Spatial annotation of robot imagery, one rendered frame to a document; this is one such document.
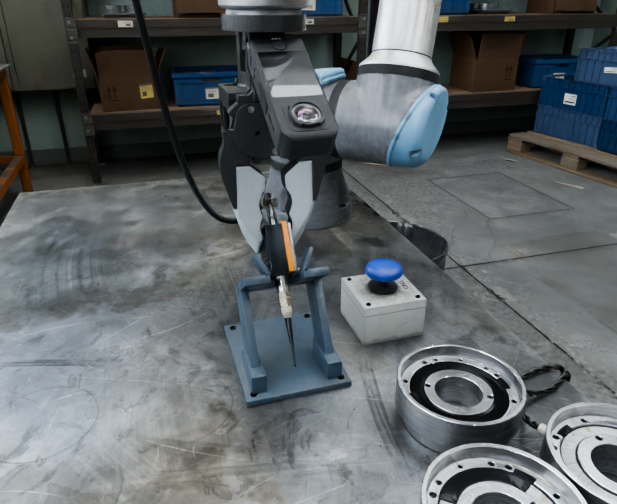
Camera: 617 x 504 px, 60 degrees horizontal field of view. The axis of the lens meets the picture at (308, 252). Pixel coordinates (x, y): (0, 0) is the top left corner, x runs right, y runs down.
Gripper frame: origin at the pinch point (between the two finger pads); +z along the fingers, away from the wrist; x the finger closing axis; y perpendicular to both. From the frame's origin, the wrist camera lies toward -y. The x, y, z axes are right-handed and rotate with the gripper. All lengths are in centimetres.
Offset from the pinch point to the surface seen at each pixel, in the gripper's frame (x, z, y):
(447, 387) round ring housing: -12.2, 10.1, -13.4
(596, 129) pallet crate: -294, 64, 256
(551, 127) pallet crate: -289, 71, 294
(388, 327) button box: -11.1, 10.1, -3.2
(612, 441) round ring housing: -19.9, 8.9, -23.8
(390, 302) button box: -11.4, 7.3, -2.7
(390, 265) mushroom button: -12.3, 4.4, -0.3
